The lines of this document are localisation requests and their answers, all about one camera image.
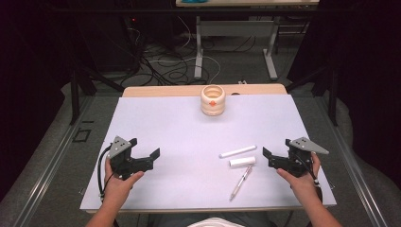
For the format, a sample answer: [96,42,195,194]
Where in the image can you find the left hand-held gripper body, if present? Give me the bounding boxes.
[107,135,155,182]

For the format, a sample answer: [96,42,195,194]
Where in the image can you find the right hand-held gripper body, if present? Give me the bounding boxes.
[268,136,330,178]

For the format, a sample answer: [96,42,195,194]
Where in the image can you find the white capped pen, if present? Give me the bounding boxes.
[218,145,258,159]

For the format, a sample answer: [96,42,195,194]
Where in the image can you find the clear ballpoint pen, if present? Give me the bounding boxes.
[229,165,254,202]

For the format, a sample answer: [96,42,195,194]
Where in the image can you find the cream ringed pen holder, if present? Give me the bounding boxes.
[200,84,227,117]

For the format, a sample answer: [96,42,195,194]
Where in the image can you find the person's right hand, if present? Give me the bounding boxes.
[276,151,323,197]

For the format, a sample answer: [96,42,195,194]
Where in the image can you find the person's left hand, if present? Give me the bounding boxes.
[102,157,146,202]

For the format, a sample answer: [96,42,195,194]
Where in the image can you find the black square floor socket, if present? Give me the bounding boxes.
[72,128,93,144]

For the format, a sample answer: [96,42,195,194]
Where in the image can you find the black metal stand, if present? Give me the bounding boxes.
[69,67,125,126]
[285,64,340,127]

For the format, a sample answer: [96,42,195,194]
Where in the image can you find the person's white shirt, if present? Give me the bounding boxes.
[187,217,246,227]

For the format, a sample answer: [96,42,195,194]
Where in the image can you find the black computer tower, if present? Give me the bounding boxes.
[78,15,141,73]

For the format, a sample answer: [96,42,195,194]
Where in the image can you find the white desk with metal legs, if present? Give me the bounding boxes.
[175,0,320,81]

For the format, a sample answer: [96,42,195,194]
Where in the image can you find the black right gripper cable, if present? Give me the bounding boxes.
[299,154,324,204]

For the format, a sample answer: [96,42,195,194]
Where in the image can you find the metal floor rail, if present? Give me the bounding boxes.
[315,94,390,227]
[12,94,96,227]

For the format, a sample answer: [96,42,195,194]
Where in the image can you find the tangle of black floor cables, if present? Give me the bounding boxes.
[124,27,256,87]

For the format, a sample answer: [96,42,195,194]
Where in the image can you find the white floor cable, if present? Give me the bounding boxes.
[148,15,222,85]

